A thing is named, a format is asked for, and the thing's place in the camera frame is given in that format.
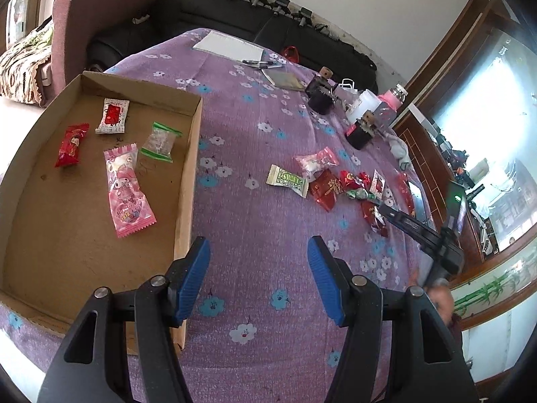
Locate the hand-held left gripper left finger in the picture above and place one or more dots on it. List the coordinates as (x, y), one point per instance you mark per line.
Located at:
(193, 277)

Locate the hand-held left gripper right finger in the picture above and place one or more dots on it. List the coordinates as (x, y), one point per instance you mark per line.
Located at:
(323, 273)

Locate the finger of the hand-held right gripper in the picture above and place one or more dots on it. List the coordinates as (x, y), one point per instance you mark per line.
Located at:
(409, 220)

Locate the white red candy packet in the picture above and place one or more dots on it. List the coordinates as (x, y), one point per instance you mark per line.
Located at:
(376, 183)
(111, 115)

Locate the brown cardboard box tray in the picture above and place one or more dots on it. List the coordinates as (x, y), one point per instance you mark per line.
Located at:
(63, 218)

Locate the person's right hand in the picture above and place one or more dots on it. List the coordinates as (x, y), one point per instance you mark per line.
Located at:
(442, 300)

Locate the red plastic bag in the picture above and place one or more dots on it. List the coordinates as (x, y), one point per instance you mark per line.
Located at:
(403, 193)

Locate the green red twisted candy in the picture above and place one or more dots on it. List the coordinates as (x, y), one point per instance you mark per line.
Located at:
(360, 194)

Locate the white work glove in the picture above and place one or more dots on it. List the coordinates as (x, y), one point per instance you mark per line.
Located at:
(400, 149)

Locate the large red candy packet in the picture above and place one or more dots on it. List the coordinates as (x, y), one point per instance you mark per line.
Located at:
(325, 191)

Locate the green white candy packet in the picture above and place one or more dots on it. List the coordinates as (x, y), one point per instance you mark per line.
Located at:
(289, 180)

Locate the black jar with cork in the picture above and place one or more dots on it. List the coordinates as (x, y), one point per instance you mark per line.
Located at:
(361, 132)
(321, 92)

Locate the pink cartoon candy packet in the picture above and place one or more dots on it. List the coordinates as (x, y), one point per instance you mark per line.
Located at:
(126, 193)

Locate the pink white candy packet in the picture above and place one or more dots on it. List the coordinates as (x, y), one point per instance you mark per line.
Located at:
(315, 162)

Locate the brown wooden cabinet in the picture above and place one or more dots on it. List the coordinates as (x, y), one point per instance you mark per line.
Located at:
(428, 105)

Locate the pink sleeved bottle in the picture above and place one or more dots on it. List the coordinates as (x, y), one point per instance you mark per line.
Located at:
(393, 94)

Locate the white plastic container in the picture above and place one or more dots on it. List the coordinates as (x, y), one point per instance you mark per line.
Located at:
(360, 103)

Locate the clear green-edged candy packet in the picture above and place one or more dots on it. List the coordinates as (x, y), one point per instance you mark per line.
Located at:
(158, 142)

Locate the bright window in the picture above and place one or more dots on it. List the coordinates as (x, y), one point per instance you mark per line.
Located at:
(495, 105)

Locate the purple floral tablecloth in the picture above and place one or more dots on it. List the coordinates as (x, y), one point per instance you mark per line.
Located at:
(251, 134)

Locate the small tan notepad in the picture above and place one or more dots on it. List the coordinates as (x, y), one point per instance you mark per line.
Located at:
(287, 79)

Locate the small red bag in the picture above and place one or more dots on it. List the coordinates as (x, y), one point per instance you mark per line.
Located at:
(290, 53)

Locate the black pen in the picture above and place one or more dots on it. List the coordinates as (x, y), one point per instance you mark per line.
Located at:
(272, 66)
(258, 62)

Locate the white paper sheet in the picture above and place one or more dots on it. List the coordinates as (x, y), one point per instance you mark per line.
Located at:
(228, 46)

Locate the black sofa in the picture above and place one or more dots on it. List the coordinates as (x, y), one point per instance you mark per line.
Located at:
(209, 12)

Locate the patterned blanket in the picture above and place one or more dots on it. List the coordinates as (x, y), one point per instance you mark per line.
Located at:
(25, 67)

